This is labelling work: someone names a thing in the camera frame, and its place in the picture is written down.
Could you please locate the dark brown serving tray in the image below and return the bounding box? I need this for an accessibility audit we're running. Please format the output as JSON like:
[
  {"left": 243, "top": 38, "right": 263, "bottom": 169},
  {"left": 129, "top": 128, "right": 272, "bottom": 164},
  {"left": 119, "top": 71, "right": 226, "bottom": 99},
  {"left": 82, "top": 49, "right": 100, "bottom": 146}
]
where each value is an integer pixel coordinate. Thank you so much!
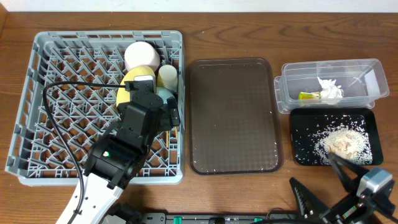
[{"left": 187, "top": 58, "right": 284, "bottom": 175}]

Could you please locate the grey plastic dishwasher rack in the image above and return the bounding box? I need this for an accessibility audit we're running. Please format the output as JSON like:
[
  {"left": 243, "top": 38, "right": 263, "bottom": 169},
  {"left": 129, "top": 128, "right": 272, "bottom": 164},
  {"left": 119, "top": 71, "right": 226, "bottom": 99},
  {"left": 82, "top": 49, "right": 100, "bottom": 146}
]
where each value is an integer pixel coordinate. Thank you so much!
[{"left": 5, "top": 30, "right": 185, "bottom": 186}]

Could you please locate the leftover rice with nuts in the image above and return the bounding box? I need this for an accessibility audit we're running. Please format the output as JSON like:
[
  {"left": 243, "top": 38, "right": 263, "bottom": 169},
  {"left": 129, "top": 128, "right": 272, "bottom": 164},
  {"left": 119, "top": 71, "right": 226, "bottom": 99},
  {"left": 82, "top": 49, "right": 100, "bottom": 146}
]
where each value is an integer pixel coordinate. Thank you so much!
[{"left": 291, "top": 114, "right": 373, "bottom": 166}]

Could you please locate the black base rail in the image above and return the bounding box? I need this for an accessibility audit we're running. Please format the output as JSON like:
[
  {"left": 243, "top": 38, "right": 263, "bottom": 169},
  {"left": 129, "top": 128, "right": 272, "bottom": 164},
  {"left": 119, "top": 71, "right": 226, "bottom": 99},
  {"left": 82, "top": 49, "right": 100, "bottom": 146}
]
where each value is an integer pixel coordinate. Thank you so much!
[{"left": 105, "top": 203, "right": 299, "bottom": 224}]

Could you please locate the yellow plate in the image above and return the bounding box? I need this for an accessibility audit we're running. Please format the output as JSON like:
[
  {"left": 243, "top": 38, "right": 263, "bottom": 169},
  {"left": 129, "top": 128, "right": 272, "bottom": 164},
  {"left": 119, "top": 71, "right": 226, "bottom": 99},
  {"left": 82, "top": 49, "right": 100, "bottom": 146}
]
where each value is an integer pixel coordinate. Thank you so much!
[{"left": 116, "top": 66, "right": 156, "bottom": 106}]

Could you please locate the light blue bowl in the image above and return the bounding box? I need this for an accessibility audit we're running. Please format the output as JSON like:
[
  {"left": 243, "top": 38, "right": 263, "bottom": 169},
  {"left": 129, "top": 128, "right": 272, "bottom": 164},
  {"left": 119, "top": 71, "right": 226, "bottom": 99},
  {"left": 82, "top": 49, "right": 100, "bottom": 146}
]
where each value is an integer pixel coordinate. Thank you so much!
[{"left": 156, "top": 87, "right": 175, "bottom": 103}]

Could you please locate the black waste tray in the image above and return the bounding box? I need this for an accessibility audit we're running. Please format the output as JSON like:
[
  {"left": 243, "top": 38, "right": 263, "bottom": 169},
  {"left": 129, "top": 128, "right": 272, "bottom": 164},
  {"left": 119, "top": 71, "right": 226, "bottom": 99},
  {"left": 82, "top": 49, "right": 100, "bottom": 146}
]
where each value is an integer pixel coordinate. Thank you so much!
[{"left": 290, "top": 108, "right": 384, "bottom": 166}]

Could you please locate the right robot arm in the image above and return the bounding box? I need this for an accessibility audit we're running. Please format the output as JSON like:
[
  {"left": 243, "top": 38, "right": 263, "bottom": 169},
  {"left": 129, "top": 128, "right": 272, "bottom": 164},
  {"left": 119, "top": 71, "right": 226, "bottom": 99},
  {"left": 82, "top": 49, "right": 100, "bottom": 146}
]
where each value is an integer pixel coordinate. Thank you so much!
[{"left": 289, "top": 152, "right": 397, "bottom": 223}]

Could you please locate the pink bowl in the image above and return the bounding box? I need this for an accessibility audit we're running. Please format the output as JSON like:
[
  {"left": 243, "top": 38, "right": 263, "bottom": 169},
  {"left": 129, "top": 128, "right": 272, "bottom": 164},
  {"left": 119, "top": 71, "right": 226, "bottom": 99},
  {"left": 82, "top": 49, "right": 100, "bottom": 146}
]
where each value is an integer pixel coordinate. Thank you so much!
[{"left": 124, "top": 42, "right": 160, "bottom": 71}]

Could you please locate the yellow green snack wrapper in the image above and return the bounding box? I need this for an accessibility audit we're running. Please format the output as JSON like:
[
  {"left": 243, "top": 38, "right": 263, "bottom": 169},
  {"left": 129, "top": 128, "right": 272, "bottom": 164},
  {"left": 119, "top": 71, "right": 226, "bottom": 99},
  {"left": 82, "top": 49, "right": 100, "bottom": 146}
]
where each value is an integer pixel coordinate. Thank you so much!
[{"left": 298, "top": 91, "right": 321, "bottom": 100}]

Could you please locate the white paper napkin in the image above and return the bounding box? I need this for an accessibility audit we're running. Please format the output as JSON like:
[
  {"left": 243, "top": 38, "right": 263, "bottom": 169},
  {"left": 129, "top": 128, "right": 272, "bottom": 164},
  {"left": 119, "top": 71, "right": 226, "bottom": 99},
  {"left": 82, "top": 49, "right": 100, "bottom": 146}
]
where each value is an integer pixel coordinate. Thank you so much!
[{"left": 317, "top": 77, "right": 343, "bottom": 99}]

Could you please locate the white cup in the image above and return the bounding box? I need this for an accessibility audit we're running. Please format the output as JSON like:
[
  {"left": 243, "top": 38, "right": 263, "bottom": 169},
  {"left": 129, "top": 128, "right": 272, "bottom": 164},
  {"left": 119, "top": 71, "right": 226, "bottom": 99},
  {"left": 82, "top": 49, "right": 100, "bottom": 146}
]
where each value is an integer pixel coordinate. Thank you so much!
[{"left": 157, "top": 65, "right": 178, "bottom": 92}]

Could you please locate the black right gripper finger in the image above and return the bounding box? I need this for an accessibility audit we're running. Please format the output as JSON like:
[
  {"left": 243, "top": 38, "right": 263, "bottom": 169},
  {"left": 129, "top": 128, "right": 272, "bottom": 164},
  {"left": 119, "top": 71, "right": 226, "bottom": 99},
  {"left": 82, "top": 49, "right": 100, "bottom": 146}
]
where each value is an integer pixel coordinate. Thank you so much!
[
  {"left": 328, "top": 152, "right": 369, "bottom": 193},
  {"left": 289, "top": 177, "right": 330, "bottom": 223}
]

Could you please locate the clear plastic bin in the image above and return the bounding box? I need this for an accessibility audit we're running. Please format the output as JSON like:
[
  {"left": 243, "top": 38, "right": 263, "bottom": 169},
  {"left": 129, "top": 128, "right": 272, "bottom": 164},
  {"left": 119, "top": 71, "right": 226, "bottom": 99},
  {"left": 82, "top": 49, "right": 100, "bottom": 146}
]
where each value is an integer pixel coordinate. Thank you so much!
[{"left": 274, "top": 58, "right": 389, "bottom": 114}]

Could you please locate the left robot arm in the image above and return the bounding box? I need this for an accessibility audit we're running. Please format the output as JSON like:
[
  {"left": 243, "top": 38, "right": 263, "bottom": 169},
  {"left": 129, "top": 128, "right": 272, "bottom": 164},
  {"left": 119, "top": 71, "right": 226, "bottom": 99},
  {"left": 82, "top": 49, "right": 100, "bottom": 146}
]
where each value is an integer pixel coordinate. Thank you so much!
[{"left": 58, "top": 78, "right": 180, "bottom": 223}]

